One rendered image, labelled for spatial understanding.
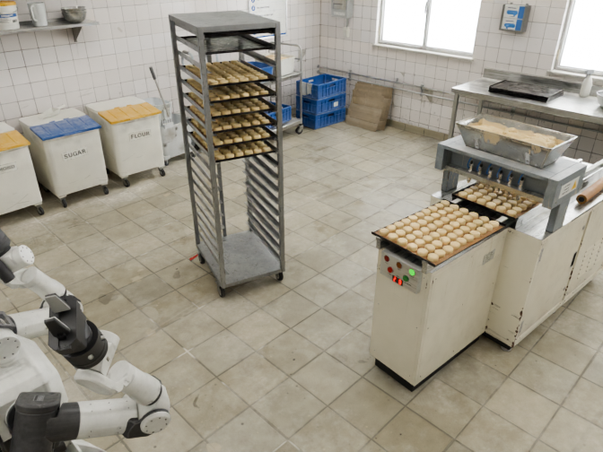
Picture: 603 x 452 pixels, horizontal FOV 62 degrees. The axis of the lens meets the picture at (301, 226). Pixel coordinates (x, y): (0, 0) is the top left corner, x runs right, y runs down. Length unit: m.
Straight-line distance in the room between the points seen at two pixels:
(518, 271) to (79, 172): 3.92
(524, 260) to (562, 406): 0.82
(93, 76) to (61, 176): 1.21
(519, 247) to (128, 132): 3.80
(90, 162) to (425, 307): 3.65
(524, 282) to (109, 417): 2.32
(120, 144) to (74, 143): 0.46
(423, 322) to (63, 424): 1.78
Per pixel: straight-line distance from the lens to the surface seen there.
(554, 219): 2.98
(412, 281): 2.53
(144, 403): 1.42
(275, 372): 3.08
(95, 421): 1.43
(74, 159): 5.17
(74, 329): 1.12
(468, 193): 3.14
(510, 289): 3.15
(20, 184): 5.07
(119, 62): 5.93
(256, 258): 3.78
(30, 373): 1.51
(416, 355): 2.80
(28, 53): 5.57
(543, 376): 3.37
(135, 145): 5.41
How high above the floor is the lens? 2.20
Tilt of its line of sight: 29 degrees down
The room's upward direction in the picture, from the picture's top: straight up
